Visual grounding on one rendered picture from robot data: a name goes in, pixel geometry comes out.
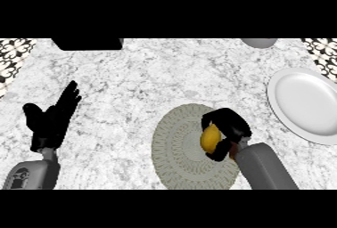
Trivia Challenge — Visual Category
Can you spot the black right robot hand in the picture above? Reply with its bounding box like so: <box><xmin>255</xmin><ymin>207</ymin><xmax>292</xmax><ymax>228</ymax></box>
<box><xmin>200</xmin><ymin>107</ymin><xmax>253</xmax><ymax>163</ymax></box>

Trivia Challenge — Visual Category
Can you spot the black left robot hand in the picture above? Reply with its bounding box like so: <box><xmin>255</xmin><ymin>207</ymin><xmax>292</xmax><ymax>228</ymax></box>
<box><xmin>23</xmin><ymin>80</ymin><xmax>83</xmax><ymax>153</ymax></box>

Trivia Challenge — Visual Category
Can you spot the yellow lemon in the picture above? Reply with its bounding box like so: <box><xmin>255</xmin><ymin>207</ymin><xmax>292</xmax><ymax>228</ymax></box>
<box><xmin>199</xmin><ymin>122</ymin><xmax>224</xmax><ymax>155</ymax></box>

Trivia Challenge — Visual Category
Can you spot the round beige woven placemat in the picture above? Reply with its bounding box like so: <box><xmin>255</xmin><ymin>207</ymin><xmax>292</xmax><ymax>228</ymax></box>
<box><xmin>151</xmin><ymin>103</ymin><xmax>243</xmax><ymax>191</ymax></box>

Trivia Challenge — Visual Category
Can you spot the white round plate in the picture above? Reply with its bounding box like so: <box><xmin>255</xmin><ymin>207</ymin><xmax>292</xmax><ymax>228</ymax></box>
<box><xmin>267</xmin><ymin>67</ymin><xmax>337</xmax><ymax>146</ymax></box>

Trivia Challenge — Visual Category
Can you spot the black box appliance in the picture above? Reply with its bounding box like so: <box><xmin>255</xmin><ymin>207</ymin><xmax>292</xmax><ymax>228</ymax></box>
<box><xmin>51</xmin><ymin>38</ymin><xmax>126</xmax><ymax>52</ymax></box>

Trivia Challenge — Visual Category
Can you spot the grey round bowl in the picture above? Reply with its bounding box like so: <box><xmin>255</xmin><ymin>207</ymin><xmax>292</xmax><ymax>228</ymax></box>
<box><xmin>240</xmin><ymin>38</ymin><xmax>280</xmax><ymax>49</ymax></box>

